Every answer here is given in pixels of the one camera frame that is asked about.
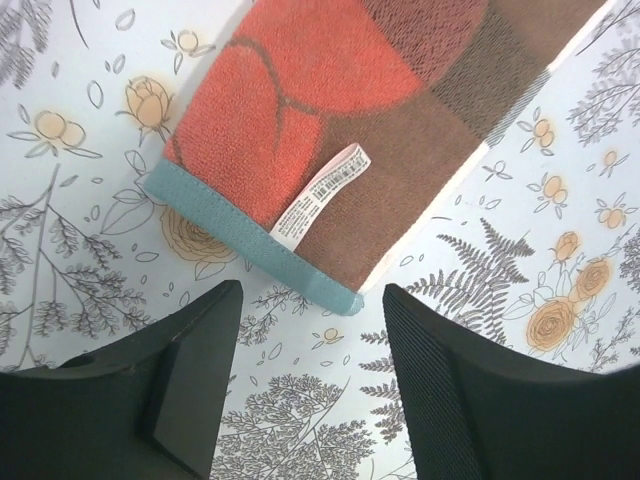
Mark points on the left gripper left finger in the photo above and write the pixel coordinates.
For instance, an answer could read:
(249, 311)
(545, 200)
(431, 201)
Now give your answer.
(147, 406)

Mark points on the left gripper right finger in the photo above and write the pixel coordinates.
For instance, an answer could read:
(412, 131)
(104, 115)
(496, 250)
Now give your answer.
(478, 410)

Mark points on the orange brown bear towel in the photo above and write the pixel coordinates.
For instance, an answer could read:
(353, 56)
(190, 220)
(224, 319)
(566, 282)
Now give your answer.
(324, 130)

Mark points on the floral table mat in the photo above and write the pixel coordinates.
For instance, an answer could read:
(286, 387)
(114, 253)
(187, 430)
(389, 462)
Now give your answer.
(540, 241)

